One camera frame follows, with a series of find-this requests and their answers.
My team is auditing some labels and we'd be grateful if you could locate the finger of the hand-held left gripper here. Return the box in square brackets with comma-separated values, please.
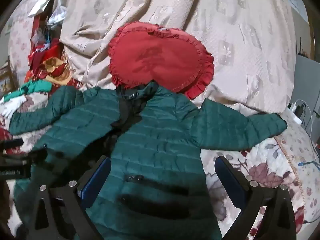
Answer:
[0, 139, 24, 152]

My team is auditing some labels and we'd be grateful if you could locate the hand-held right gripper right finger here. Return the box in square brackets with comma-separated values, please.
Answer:
[214, 156, 300, 240]

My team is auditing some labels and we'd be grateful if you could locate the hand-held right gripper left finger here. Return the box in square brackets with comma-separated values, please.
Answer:
[24, 156, 112, 240]

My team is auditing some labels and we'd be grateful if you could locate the green down jacket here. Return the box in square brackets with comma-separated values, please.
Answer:
[9, 81, 288, 240]

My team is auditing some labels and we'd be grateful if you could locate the pile of red clothes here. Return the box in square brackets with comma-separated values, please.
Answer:
[24, 15, 78, 85]

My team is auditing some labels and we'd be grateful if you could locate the floral blanket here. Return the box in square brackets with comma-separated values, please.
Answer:
[0, 90, 315, 240]

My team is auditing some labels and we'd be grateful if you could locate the green and white cloth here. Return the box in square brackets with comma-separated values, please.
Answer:
[0, 80, 53, 103]

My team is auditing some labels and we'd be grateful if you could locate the floral fabric cover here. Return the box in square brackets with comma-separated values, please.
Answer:
[7, 0, 42, 80]

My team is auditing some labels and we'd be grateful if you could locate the grey cabinet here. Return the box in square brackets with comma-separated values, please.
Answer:
[282, 52, 320, 155]

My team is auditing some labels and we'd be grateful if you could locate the red heart-shaped pillow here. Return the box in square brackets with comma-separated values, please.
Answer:
[107, 22, 215, 100]

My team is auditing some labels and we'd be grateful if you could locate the clear plastic bag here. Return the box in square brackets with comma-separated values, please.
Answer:
[47, 5, 67, 30]

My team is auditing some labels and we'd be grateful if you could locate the beige patterned curtain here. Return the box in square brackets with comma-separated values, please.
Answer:
[59, 0, 297, 113]

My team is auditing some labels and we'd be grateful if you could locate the white paper sheet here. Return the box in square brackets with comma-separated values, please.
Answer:
[27, 0, 54, 18]

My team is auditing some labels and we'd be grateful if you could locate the black router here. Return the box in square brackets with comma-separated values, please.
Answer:
[296, 40, 310, 58]

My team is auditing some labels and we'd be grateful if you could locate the white power strip with cables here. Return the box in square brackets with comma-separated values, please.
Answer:
[295, 99, 315, 137]

